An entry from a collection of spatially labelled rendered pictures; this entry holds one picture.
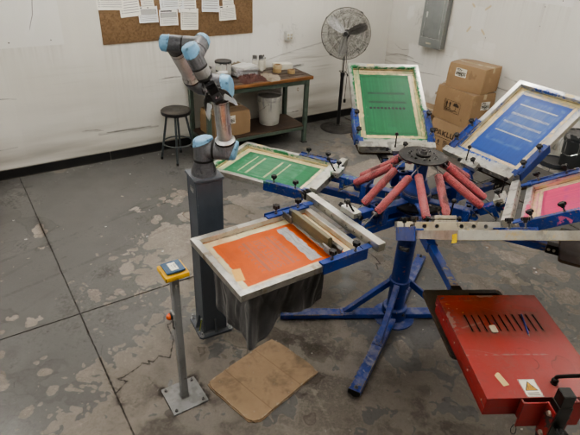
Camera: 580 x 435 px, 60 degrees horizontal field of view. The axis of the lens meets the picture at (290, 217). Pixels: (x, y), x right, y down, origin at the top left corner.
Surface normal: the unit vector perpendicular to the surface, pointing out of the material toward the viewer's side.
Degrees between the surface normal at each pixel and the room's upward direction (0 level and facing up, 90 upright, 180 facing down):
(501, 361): 0
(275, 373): 1
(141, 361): 0
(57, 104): 90
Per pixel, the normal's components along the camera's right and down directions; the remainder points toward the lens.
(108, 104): 0.55, 0.44
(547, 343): 0.04, -0.86
